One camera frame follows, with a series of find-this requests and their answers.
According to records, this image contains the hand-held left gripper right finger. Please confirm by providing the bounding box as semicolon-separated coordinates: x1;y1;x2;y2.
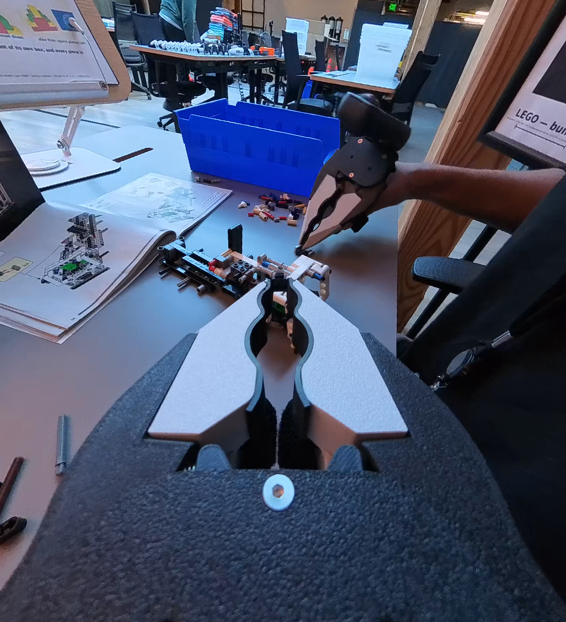
285;280;409;469

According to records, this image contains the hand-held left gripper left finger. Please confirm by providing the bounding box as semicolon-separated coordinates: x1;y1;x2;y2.
147;280;275;469

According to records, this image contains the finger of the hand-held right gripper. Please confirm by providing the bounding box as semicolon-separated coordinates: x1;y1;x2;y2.
307;187;370;254
297;170;351;254

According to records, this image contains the partly built lego truck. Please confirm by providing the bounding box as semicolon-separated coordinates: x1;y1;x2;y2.
158;223;333;351

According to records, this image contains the person's right forearm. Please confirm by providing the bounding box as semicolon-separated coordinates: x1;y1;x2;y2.
368;161;566;235

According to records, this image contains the pile of coloured lego parts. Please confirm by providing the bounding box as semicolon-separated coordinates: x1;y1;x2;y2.
236;191;309;228

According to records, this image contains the blue-grey lego axle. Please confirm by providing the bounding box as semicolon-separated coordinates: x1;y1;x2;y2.
55;414;72;476

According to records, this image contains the brown lego axle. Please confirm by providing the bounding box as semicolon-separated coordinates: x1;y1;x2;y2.
0;456;25;536

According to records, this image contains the dark printed lego box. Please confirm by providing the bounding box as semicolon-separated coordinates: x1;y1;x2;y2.
0;72;47;259

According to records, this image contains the wooden top desk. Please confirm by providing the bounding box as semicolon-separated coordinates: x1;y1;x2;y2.
129;41;280;107
309;69;401;97

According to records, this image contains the black office chair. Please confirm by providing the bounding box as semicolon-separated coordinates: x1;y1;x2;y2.
112;1;153;101
280;30;336;116
156;73;207;131
399;224;500;343
389;51;441;126

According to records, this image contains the blue plastic bin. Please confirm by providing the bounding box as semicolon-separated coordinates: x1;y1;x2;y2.
173;97;342;198

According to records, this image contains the white plastic crate stack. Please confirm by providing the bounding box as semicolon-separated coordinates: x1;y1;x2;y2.
284;17;323;49
355;23;413;82

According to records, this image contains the black badge reel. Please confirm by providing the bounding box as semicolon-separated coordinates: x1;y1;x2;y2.
428;329;513;390

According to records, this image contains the open instruction booklet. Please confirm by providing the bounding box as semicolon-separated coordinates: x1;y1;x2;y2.
0;172;233;344

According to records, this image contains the framed sign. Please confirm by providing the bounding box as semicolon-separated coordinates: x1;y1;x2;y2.
476;0;566;170

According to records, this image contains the colourful stack of boxes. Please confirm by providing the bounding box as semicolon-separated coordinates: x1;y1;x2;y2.
199;7;243;43

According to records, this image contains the row of devices on desk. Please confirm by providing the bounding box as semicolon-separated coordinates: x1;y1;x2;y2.
149;38;278;57

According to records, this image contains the white stand with wooden board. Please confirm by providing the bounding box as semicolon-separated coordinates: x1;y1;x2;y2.
0;0;133;189

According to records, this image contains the printed instruction sheet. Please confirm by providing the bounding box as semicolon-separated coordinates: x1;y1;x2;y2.
0;0;119;88

